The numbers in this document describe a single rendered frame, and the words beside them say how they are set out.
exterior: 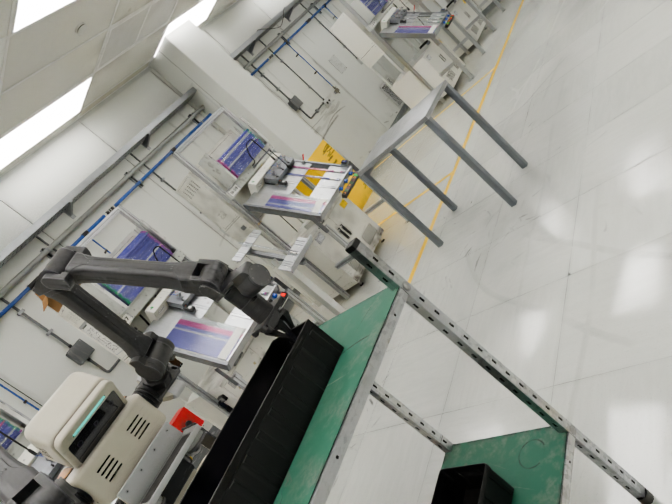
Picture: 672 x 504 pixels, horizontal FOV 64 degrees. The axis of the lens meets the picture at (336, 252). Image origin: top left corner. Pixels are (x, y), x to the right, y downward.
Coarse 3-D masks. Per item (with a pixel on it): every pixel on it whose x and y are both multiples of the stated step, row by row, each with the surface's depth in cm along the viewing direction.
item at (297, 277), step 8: (288, 272) 388; (296, 272) 390; (296, 280) 390; (304, 280) 391; (304, 288) 393; (312, 288) 392; (312, 296) 396; (320, 296) 393; (328, 296) 398; (328, 304) 396; (336, 304) 399; (336, 312) 399
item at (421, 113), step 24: (432, 96) 336; (456, 96) 342; (408, 120) 346; (432, 120) 316; (480, 120) 347; (384, 144) 357; (456, 144) 320; (504, 144) 353; (360, 168) 369; (408, 168) 398; (480, 168) 325; (384, 192) 368; (432, 192) 404; (504, 192) 329; (408, 216) 374; (432, 240) 381
